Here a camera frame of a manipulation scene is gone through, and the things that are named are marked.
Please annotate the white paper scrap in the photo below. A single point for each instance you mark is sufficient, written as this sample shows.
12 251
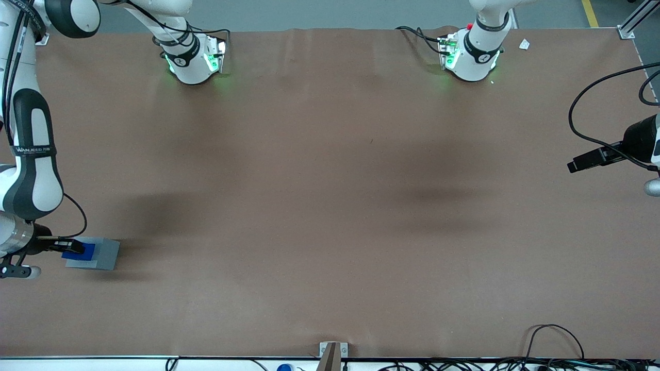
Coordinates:
524 44

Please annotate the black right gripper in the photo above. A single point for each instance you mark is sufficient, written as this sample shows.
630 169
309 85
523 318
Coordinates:
42 244

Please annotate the blue plastic part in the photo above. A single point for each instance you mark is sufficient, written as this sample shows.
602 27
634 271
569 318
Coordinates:
88 251

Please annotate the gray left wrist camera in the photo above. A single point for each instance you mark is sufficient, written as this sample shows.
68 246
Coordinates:
653 187

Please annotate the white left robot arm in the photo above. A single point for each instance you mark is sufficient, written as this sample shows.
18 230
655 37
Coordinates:
472 64

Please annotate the gray square base block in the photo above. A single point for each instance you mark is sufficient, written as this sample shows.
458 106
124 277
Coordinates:
107 253

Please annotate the aluminium frame profile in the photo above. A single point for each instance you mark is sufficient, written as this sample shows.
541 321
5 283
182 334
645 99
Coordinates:
43 38
635 23

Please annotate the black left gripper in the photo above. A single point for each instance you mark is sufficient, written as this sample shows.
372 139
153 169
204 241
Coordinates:
636 141

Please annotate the brown table cover mat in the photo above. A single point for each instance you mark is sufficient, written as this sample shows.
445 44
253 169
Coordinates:
330 206

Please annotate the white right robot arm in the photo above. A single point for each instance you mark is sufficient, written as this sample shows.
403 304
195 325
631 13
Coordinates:
31 180

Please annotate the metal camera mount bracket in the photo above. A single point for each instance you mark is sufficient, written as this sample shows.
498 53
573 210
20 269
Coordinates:
332 355

